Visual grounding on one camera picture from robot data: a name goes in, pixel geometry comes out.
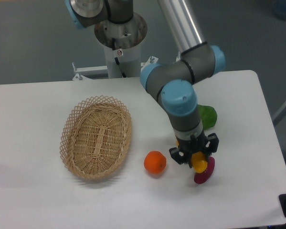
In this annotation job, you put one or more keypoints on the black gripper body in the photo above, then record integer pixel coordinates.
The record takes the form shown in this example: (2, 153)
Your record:
(191, 141)

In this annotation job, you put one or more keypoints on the white metal base frame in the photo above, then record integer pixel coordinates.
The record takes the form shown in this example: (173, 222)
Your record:
(100, 72)

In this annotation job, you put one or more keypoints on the yellow mango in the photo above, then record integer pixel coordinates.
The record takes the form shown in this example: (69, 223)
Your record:
(199, 163)

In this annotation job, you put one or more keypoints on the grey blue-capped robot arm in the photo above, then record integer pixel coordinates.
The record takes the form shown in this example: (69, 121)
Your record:
(120, 31)

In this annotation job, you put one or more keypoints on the green bok choy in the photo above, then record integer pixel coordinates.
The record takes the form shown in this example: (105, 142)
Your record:
(208, 116)

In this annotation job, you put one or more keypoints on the purple sweet potato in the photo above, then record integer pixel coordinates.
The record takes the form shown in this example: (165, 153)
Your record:
(200, 178)

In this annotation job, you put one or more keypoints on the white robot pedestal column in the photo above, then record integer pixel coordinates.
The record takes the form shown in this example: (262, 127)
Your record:
(123, 63)

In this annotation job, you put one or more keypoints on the orange fruit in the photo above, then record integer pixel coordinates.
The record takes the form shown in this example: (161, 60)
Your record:
(155, 162)

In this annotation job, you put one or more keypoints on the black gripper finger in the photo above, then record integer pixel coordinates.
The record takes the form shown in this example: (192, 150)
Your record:
(180, 156)
(211, 143)

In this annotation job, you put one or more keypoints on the woven wicker oval basket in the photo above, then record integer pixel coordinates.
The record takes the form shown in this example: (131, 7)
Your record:
(96, 137)

